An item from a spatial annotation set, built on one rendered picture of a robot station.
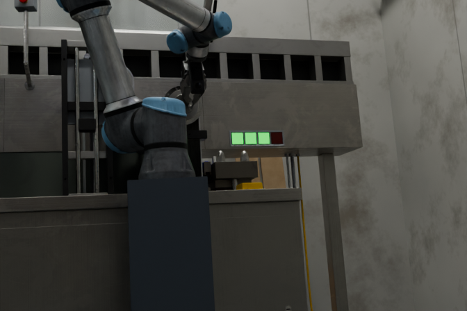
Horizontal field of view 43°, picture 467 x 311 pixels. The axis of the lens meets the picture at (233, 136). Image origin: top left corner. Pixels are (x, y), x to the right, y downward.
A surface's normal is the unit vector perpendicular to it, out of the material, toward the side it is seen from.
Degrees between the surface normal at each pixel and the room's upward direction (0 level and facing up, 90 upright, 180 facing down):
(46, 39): 90
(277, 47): 90
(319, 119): 90
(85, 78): 90
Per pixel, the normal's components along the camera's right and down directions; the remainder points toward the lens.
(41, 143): 0.27, -0.20
